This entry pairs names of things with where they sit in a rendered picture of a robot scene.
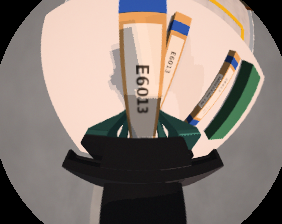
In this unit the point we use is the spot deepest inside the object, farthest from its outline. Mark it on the dark green flat box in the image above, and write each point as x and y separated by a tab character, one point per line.
236	103

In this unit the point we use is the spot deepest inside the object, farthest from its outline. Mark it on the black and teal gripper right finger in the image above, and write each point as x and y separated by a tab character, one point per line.
177	127

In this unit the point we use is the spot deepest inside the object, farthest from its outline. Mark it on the brown cardboard box with blue bands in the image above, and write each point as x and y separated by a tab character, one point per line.
176	38

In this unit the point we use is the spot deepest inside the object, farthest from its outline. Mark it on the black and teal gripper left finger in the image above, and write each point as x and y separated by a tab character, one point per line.
111	126

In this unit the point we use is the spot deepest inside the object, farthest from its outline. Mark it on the orange welding electrode pack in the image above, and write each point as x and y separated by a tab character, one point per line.
142	42

